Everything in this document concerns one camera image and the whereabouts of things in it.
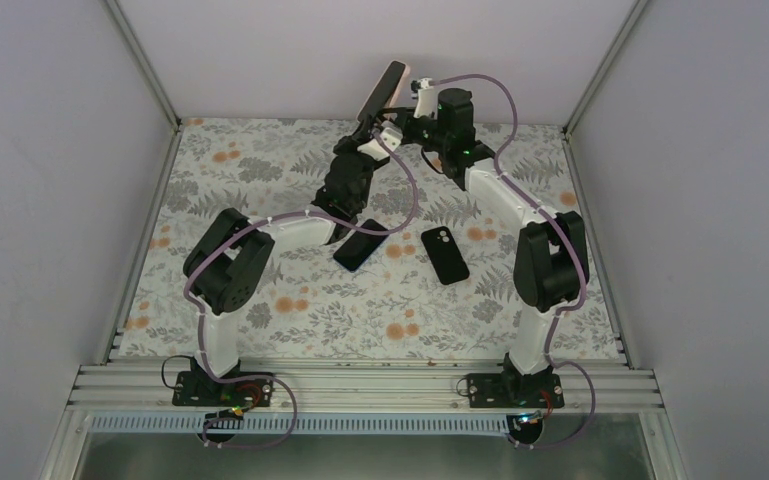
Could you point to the floral patterned table mat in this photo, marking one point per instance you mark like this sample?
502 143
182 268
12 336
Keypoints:
306 305

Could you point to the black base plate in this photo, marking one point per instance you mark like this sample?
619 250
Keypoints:
197 390
514 391

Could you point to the aluminium rail frame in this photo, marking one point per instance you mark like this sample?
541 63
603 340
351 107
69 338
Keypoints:
368 388

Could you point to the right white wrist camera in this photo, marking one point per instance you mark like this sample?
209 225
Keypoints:
424 92

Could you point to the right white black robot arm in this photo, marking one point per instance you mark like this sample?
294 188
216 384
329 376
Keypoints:
550 271

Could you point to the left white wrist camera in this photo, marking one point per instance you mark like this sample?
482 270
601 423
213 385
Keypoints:
383 143

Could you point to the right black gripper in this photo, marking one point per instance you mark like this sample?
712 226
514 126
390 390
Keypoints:
404 124

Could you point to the black phone with pink edge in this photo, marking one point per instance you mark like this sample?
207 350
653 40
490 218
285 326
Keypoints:
385 91

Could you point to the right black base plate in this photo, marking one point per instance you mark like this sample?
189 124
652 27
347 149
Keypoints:
514 391

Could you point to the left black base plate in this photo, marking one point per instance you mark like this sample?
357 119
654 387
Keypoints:
197 390

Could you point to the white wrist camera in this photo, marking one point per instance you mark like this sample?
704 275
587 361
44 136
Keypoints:
383 143
424 92

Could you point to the slotted grey cable duct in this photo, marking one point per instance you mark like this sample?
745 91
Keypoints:
305 423

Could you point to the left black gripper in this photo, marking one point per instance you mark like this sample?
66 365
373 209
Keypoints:
342 146

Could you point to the black phone case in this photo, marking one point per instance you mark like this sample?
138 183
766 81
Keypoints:
444 255

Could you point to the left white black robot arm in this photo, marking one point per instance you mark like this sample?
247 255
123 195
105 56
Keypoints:
225 267

